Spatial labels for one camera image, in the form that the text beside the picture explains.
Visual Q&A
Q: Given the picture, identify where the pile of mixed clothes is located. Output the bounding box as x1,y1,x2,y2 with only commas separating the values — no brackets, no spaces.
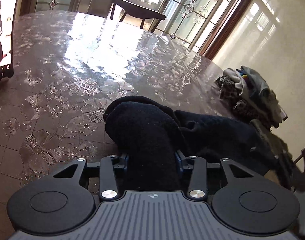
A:
215,66,305,192

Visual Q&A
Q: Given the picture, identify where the dark wooden chair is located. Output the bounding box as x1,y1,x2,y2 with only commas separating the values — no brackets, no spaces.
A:
110,0,166,33

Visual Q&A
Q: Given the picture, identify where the glass door with ornaments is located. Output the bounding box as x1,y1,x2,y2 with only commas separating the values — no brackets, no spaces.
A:
18,0,252,59

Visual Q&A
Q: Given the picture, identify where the floral plastic tablecloth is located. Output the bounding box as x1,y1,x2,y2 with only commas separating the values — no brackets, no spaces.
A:
0,10,246,233

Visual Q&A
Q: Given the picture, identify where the black knitted garment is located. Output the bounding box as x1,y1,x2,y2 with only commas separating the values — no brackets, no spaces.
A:
104,96,278,191

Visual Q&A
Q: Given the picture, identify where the pink object under phone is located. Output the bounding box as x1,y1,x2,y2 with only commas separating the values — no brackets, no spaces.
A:
0,77,9,86

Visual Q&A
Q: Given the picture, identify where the smartphone with lit screen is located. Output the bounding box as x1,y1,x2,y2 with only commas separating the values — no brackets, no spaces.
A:
0,0,17,81

